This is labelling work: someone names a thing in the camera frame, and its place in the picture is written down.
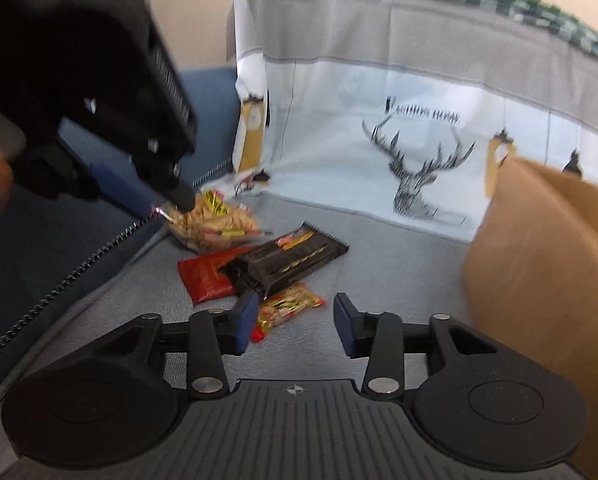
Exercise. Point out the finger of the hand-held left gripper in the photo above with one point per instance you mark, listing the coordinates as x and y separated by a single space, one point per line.
121 187
174 187

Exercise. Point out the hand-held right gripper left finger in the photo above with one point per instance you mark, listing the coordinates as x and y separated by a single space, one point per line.
246 322

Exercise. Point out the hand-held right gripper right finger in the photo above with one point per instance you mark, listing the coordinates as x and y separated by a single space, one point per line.
344 327

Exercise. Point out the clear peanut bag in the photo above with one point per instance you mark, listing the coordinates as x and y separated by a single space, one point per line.
219 225

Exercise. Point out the brown cardboard box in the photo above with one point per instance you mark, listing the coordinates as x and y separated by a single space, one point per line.
539 285

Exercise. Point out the yellow red snack packet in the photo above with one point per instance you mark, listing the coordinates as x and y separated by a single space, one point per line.
289 305

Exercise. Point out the black snack packet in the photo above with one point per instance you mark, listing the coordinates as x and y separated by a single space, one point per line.
289 260

